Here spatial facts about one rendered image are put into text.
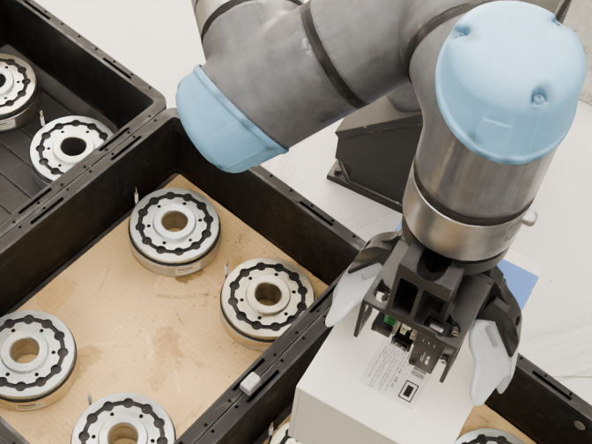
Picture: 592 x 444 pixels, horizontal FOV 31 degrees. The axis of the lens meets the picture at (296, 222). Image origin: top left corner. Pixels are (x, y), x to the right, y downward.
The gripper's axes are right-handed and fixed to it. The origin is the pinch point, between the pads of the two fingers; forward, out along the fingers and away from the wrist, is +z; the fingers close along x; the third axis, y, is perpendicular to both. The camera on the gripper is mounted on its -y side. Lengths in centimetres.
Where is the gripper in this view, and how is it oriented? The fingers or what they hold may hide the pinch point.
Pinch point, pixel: (420, 339)
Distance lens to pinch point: 85.2
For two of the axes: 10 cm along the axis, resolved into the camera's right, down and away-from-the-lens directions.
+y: -4.9, 7.0, -5.2
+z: -0.7, 5.6, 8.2
